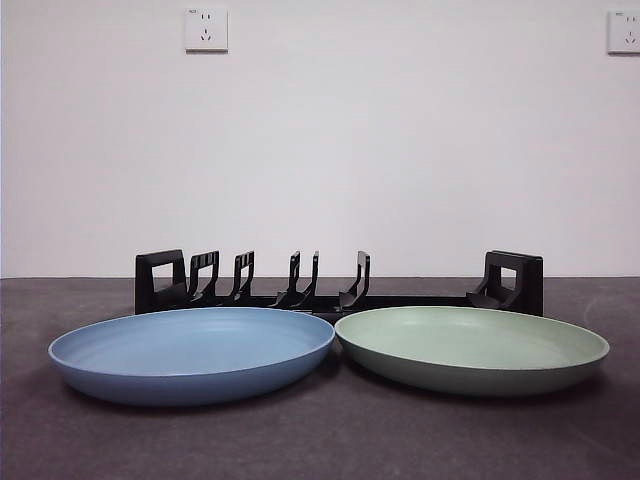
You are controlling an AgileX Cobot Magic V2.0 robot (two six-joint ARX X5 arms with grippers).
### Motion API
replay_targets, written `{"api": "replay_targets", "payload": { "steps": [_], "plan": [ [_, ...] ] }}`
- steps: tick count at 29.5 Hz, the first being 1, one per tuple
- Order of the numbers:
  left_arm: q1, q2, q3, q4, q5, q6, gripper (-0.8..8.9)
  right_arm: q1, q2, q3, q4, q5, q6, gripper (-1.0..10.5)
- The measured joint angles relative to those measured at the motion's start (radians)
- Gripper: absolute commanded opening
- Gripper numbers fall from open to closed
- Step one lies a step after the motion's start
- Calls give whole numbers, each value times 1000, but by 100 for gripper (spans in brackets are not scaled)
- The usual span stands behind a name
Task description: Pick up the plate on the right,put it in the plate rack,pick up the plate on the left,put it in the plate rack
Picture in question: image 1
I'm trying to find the green round plate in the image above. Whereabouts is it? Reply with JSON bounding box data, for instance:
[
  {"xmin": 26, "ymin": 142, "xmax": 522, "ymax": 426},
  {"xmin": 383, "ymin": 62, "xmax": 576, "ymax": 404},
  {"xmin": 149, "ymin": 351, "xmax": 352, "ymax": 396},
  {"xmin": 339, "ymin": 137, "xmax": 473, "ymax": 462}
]
[{"xmin": 333, "ymin": 305, "xmax": 612, "ymax": 397}]

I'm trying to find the black plastic plate rack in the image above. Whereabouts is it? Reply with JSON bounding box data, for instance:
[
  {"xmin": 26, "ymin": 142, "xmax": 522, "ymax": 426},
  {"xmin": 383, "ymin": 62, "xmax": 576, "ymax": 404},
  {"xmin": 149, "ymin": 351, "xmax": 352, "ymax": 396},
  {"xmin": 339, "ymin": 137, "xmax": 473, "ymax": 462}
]
[{"xmin": 134, "ymin": 248, "xmax": 545, "ymax": 324}]

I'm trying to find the white wall socket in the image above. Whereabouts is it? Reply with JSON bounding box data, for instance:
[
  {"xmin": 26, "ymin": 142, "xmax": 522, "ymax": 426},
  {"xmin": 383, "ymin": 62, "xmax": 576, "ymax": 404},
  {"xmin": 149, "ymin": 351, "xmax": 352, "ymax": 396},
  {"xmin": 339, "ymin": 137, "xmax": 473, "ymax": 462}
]
[
  {"xmin": 185, "ymin": 7, "xmax": 229, "ymax": 53},
  {"xmin": 607, "ymin": 9, "xmax": 640, "ymax": 55}
]

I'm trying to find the blue round plate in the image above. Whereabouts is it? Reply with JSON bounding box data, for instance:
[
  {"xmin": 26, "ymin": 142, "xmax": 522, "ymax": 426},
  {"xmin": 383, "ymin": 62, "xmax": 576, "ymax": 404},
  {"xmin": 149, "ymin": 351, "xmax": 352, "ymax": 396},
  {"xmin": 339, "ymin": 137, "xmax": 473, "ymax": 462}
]
[{"xmin": 48, "ymin": 306, "xmax": 335, "ymax": 407}]

